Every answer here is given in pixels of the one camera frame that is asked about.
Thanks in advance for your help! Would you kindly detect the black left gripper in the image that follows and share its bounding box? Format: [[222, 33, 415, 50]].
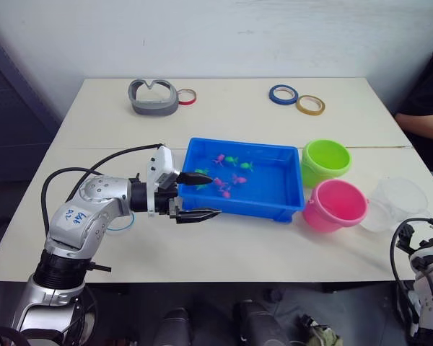
[[153, 171, 223, 226]]

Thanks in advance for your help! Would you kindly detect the blue-rimmed small net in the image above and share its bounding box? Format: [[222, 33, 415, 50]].
[[105, 211, 136, 234]]

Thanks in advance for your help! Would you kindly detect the blue plastic tub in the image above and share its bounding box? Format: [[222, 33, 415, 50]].
[[176, 137, 307, 225]]

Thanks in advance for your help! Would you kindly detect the green plastic bucket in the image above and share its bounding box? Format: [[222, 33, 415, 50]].
[[301, 138, 354, 189]]

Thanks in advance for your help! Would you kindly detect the pink plastic bucket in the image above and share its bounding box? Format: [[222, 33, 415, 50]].
[[302, 179, 370, 234]]

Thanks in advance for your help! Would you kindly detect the clear plastic cup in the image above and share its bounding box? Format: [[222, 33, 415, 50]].
[[360, 176, 430, 234]]

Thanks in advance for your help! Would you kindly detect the red tape roll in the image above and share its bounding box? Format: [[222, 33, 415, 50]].
[[176, 88, 198, 107]]

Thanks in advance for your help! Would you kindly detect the grey headset face pad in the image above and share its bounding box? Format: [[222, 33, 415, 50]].
[[127, 78, 180, 117]]

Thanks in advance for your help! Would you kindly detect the blue tape roll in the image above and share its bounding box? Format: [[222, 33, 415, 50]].
[[268, 84, 299, 107]]

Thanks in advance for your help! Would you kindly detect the dark rounded shape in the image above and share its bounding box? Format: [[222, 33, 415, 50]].
[[233, 298, 288, 346], [154, 307, 193, 346]]

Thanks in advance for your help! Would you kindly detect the yellow tape roll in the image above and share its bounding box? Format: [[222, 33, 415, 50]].
[[295, 94, 326, 117]]

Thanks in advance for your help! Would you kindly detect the crumpled green cloth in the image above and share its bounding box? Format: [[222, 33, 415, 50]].
[[298, 313, 343, 346]]

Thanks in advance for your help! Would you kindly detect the person in black shirt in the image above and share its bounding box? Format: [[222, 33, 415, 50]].
[[395, 49, 433, 198]]

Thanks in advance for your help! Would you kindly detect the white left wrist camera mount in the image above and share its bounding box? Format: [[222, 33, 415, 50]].
[[146, 145, 177, 219]]

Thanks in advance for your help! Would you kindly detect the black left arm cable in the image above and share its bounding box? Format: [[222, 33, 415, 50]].
[[40, 143, 165, 217]]

